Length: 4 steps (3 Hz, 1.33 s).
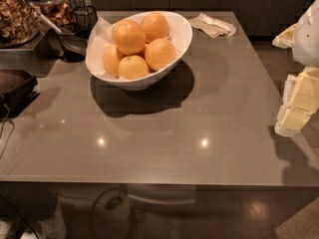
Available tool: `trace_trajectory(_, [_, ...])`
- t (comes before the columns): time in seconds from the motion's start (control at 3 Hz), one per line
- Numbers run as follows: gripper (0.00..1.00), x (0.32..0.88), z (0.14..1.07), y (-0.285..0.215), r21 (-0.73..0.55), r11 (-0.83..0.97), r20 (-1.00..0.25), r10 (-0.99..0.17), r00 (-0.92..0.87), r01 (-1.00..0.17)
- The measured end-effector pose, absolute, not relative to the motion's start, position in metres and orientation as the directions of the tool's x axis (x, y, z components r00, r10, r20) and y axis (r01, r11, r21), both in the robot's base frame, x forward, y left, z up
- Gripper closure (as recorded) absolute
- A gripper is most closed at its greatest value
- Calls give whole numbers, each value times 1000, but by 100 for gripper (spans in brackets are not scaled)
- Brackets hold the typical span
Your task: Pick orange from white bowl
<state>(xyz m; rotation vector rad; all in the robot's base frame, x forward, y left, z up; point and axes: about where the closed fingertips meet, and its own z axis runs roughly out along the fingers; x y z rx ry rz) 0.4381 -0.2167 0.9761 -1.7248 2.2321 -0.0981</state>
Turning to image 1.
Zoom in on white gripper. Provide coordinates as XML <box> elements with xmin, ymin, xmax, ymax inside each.
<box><xmin>272</xmin><ymin>0</ymin><xmax>319</xmax><ymax>137</ymax></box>

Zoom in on orange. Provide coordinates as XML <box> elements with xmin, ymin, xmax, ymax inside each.
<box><xmin>145</xmin><ymin>38</ymin><xmax>176</xmax><ymax>71</ymax></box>
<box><xmin>141</xmin><ymin>12</ymin><xmax>169</xmax><ymax>43</ymax></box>
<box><xmin>103</xmin><ymin>45</ymin><xmax>125</xmax><ymax>78</ymax></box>
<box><xmin>119</xmin><ymin>55</ymin><xmax>150</xmax><ymax>80</ymax></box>
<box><xmin>111</xmin><ymin>20</ymin><xmax>146</xmax><ymax>55</ymax></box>

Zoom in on white oval bowl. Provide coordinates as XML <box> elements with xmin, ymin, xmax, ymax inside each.
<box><xmin>86</xmin><ymin>11</ymin><xmax>192</xmax><ymax>91</ymax></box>

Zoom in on white paper bowl liner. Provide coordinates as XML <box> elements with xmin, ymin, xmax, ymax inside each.
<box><xmin>86</xmin><ymin>11</ymin><xmax>192</xmax><ymax>89</ymax></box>

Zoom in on folded paper napkins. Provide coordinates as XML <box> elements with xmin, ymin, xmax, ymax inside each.
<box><xmin>188</xmin><ymin>13</ymin><xmax>237</xmax><ymax>38</ymax></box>

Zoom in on orange top back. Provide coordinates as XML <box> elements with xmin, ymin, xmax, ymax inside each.
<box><xmin>141</xmin><ymin>12</ymin><xmax>169</xmax><ymax>43</ymax></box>

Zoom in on grey metal counter block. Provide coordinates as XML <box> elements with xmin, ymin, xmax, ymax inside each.
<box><xmin>0</xmin><ymin>30</ymin><xmax>62</xmax><ymax>78</ymax></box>

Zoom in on large glass snack jar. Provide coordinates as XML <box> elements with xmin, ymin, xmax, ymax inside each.
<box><xmin>0</xmin><ymin>0</ymin><xmax>39</xmax><ymax>48</ymax></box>

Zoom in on black wire cup holder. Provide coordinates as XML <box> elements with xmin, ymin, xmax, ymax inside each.
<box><xmin>73</xmin><ymin>5</ymin><xmax>98</xmax><ymax>36</ymax></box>

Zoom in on black device with cable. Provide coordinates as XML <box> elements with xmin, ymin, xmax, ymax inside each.
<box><xmin>0</xmin><ymin>70</ymin><xmax>39</xmax><ymax>119</ymax></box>

